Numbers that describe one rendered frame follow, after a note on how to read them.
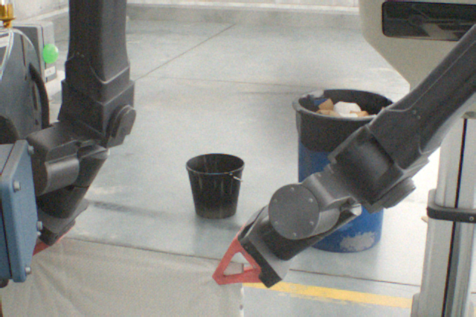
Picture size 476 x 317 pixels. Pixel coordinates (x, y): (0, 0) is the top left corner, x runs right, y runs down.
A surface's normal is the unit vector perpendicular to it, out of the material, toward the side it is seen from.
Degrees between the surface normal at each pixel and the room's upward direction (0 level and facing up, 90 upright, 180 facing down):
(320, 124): 91
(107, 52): 106
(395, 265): 0
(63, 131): 20
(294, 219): 74
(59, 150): 110
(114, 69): 98
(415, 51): 130
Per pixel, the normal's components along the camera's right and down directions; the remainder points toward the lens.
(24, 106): 0.96, 0.09
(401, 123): -0.68, 0.23
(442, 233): -0.28, 0.33
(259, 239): 0.72, -0.54
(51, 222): 0.53, -0.74
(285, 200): -0.49, 0.03
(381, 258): 0.00, -0.94
